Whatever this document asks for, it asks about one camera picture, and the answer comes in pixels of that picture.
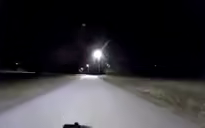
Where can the street lamp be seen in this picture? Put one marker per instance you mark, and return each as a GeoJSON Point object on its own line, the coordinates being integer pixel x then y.
{"type": "Point", "coordinates": [87, 66]}
{"type": "Point", "coordinates": [97, 54]}

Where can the pale paved path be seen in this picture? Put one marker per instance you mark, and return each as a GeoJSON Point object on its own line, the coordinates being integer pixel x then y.
{"type": "Point", "coordinates": [90, 100]}

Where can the robot's own part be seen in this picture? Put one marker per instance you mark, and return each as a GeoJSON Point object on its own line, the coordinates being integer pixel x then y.
{"type": "Point", "coordinates": [75, 126]}

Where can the dim grass strip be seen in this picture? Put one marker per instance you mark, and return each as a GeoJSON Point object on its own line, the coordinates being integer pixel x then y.
{"type": "Point", "coordinates": [20, 90]}
{"type": "Point", "coordinates": [170, 95]}

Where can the pale road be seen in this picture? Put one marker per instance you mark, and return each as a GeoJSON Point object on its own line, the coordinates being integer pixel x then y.
{"type": "Point", "coordinates": [10, 71]}

